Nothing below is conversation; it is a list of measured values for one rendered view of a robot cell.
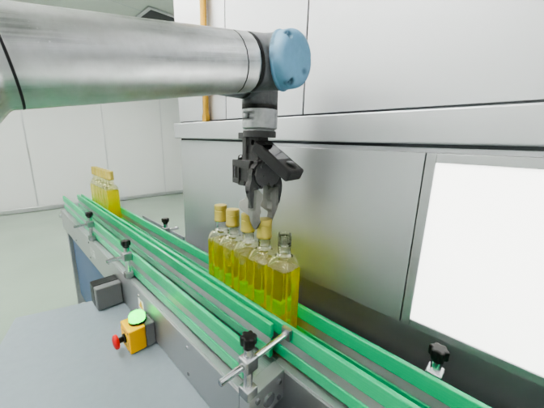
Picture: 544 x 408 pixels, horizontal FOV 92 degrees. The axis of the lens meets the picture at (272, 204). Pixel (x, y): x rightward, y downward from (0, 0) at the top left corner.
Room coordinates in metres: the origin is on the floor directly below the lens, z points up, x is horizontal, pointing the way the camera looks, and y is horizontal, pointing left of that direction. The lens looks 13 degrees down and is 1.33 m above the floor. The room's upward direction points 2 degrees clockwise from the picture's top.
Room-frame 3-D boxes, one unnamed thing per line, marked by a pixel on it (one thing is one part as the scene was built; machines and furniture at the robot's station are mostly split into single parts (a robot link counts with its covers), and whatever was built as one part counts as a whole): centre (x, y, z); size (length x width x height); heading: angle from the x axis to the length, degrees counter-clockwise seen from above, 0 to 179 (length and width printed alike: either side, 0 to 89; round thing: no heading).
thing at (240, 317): (1.08, 0.63, 0.93); 1.75 x 0.01 x 0.08; 47
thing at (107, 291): (0.84, 0.58, 0.79); 0.08 x 0.08 x 0.08; 47
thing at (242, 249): (0.62, 0.06, 0.99); 0.06 x 0.06 x 0.21; 47
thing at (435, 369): (0.39, -0.30, 0.94); 0.07 x 0.04 x 0.13; 137
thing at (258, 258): (0.57, 0.02, 0.99); 0.06 x 0.06 x 0.21; 46
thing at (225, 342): (1.02, 0.68, 0.93); 1.75 x 0.01 x 0.08; 47
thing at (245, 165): (0.59, 0.04, 1.29); 0.09 x 0.08 x 0.12; 46
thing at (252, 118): (0.59, 0.03, 1.37); 0.08 x 0.08 x 0.05
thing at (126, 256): (0.78, 0.49, 0.94); 0.07 x 0.04 x 0.13; 137
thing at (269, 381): (0.42, 0.01, 0.85); 0.09 x 0.04 x 0.07; 137
